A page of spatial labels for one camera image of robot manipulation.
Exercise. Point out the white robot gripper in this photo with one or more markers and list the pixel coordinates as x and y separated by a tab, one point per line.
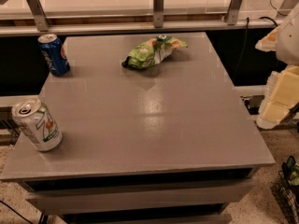
290	42

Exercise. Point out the green rice chip bag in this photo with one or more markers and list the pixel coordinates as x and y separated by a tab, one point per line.
152	52

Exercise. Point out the grey drawer cabinet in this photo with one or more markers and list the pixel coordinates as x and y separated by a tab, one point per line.
197	197

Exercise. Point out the blue Pepsi can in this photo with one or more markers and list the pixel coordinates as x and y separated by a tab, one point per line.
52	49

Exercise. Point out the white green soda can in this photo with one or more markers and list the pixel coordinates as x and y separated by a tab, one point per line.
35	121

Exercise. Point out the black wire basket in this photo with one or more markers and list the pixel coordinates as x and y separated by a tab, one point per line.
285	189

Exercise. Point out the metal railing frame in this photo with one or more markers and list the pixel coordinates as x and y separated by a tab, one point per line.
107	17

